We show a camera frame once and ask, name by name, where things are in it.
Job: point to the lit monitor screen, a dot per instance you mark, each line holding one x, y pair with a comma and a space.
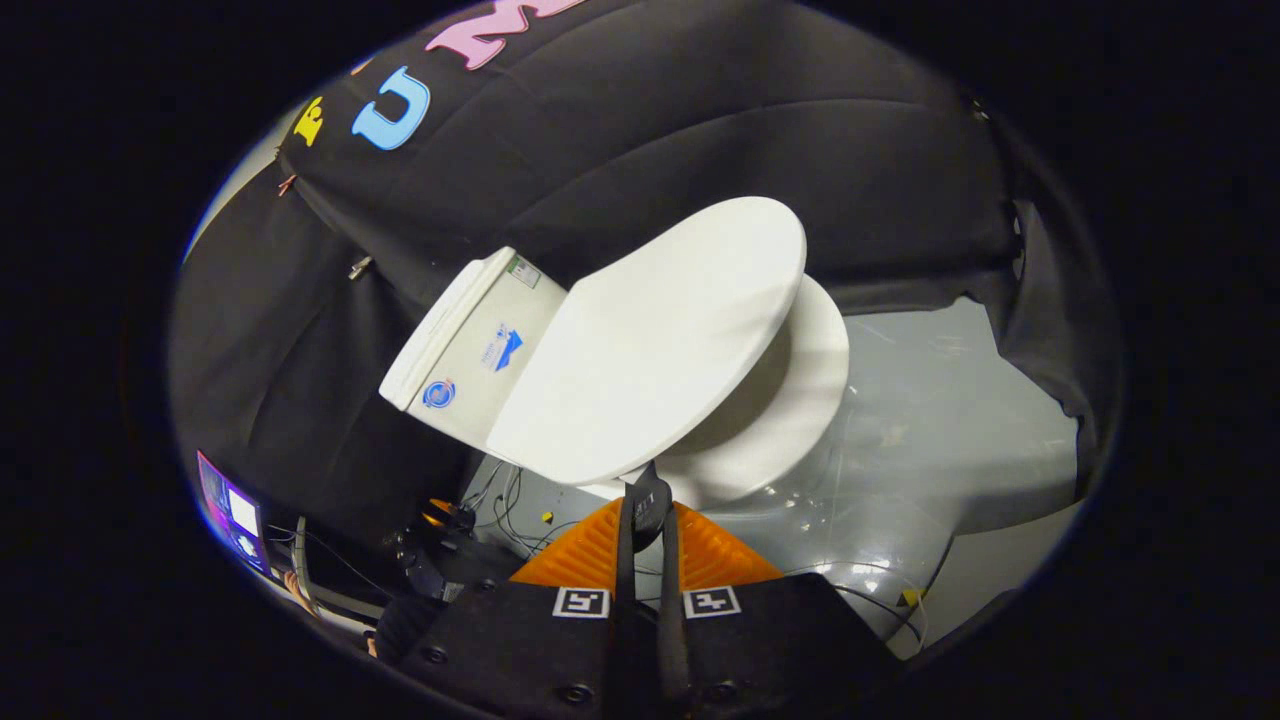
235, 510

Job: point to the copper cloth clip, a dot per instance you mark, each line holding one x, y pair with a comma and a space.
287, 184

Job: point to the silver cloth clip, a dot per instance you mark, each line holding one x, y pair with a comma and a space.
360, 266

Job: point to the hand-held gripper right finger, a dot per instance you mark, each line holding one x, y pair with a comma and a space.
671, 620

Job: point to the white toilet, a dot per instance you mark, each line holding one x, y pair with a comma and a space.
470, 350

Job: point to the black backdrop cloth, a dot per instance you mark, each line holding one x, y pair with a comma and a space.
700, 120

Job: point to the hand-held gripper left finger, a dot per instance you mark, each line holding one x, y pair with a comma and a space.
626, 600

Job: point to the black orange device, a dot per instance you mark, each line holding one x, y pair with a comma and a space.
430, 570

